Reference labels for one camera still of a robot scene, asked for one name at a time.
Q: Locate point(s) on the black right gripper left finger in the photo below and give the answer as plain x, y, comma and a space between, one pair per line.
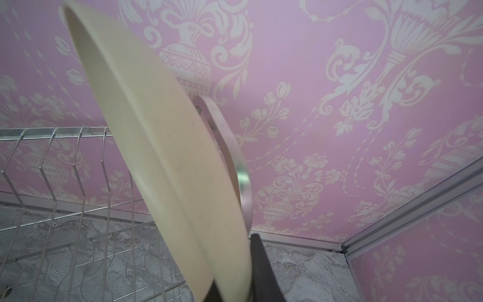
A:
213, 294

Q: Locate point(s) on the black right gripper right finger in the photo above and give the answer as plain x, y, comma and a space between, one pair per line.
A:
265, 287

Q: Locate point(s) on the cream beige plate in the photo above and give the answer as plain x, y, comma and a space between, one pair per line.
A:
169, 152

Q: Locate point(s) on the stainless steel dish rack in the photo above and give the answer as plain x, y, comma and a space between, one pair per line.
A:
74, 226

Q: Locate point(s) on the right aluminium corner post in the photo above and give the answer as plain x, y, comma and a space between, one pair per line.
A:
443, 194

